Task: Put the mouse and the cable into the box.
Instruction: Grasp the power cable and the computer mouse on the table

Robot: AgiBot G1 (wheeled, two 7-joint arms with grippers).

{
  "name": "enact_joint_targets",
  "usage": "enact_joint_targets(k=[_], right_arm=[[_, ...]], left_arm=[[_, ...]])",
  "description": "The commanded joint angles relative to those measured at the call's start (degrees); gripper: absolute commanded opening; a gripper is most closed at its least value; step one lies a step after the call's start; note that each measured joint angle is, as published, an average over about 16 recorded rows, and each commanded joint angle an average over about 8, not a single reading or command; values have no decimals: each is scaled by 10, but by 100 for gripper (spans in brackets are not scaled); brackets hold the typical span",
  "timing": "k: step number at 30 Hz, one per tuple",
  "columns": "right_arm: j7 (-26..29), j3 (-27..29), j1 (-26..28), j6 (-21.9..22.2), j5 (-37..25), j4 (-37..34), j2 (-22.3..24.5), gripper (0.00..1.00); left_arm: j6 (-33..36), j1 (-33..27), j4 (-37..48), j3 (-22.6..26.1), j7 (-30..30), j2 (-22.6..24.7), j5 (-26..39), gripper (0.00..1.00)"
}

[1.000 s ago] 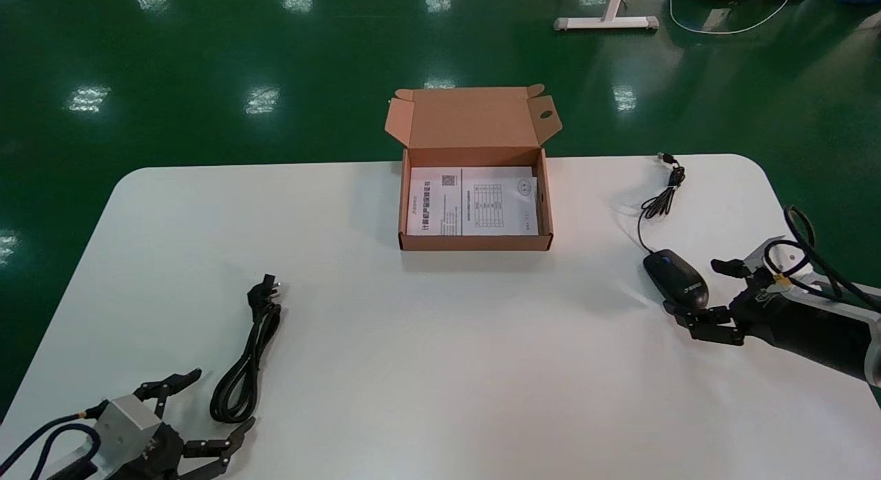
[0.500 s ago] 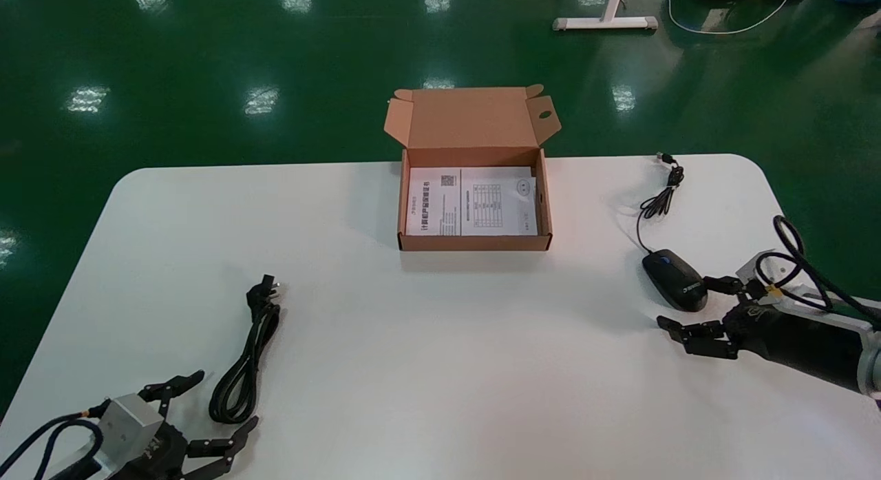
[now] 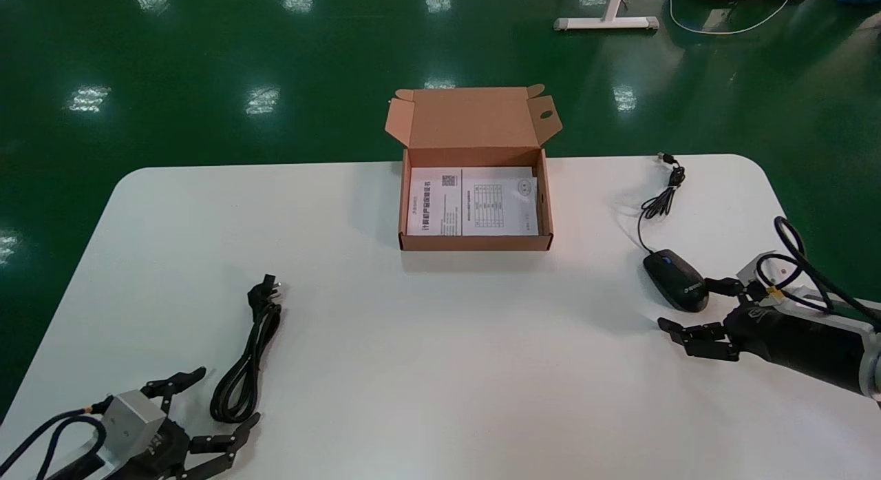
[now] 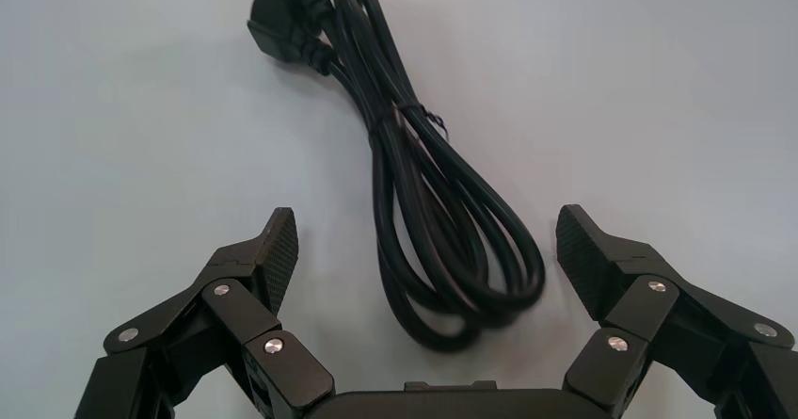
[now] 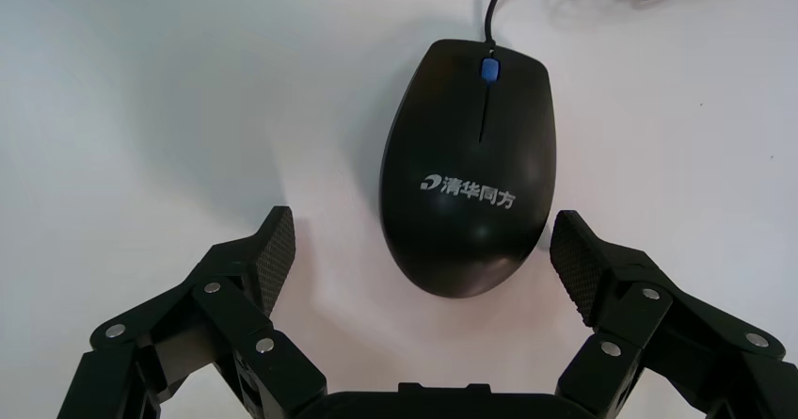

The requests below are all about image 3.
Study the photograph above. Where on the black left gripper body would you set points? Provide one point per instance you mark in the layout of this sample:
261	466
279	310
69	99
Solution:
165	452

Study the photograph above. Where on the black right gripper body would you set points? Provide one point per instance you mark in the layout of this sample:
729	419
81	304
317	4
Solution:
798	342

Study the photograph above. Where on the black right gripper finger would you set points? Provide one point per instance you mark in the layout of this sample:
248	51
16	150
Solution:
726	286
702	342

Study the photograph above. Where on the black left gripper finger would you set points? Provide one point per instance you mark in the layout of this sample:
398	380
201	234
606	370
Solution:
172	383
220	444

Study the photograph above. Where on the brown cardboard storage box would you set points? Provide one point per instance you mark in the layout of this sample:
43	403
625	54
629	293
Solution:
471	118

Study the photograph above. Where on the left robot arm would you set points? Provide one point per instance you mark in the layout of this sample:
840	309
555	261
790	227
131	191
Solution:
82	470

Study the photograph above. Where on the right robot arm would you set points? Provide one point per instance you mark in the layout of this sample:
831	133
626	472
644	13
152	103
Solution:
871	356

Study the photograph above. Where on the white printed paper sheet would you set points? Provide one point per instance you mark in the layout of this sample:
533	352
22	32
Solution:
499	204

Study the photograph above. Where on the white metal stand foot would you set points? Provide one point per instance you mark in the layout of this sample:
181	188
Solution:
606	22

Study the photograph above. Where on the white instruction booklet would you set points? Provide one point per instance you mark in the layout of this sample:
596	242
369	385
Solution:
433	204

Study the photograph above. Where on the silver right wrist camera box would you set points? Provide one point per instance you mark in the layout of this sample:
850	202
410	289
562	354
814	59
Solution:
764	270

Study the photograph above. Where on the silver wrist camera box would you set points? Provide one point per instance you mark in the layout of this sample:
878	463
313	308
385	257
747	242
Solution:
131	421
764	270

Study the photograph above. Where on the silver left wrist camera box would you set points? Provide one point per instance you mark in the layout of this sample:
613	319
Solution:
131	421

